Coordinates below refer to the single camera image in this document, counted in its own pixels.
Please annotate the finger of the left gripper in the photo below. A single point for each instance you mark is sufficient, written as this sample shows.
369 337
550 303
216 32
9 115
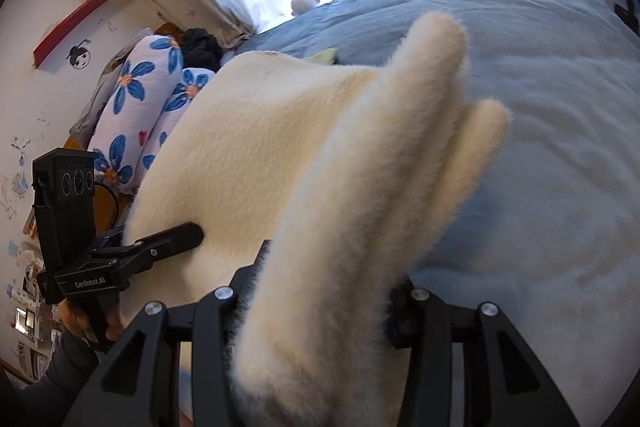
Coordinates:
165 244

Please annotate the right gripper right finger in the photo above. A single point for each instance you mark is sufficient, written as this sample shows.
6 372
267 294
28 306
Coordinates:
504 383

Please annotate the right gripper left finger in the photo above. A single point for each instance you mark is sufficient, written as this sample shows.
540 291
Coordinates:
137 384

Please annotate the cream fuzzy cardigan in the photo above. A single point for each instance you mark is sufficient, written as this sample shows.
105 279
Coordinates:
350 174

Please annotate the grey-blue bed blanket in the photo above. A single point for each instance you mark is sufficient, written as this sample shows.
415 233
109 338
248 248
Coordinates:
552 234

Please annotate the blue floral pillow upper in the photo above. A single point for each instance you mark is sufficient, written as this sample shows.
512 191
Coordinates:
148 76

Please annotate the blue floral pillow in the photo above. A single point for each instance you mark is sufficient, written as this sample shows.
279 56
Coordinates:
191 82
148 76

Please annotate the blue floral pillow lower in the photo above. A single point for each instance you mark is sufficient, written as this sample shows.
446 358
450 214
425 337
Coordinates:
191 82

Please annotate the light green folded garment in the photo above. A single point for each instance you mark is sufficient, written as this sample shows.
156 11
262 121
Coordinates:
324 57

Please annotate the small plush toy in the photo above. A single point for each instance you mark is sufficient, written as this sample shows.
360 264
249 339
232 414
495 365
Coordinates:
300 7

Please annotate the red wall shelf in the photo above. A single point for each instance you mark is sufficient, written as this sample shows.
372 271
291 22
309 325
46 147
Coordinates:
62 29

